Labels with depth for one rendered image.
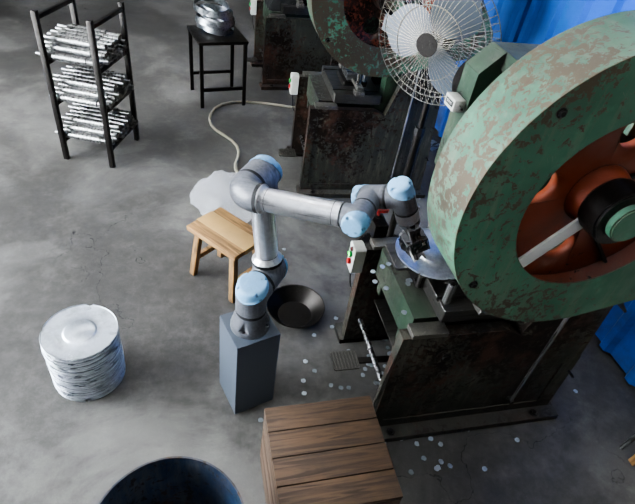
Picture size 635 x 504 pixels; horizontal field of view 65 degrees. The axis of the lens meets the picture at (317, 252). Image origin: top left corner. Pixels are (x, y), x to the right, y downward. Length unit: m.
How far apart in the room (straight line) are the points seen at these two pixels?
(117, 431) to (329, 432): 0.89
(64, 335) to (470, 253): 1.62
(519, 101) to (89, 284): 2.28
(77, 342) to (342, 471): 1.14
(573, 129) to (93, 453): 1.96
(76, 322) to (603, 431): 2.38
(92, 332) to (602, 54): 1.93
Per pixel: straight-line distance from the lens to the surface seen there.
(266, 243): 1.82
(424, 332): 1.84
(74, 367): 2.21
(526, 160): 1.17
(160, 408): 2.32
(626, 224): 1.38
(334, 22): 2.81
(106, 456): 2.25
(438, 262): 1.90
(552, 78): 1.17
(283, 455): 1.81
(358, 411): 1.93
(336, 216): 1.45
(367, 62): 2.92
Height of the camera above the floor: 1.96
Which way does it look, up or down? 40 degrees down
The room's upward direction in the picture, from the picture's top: 10 degrees clockwise
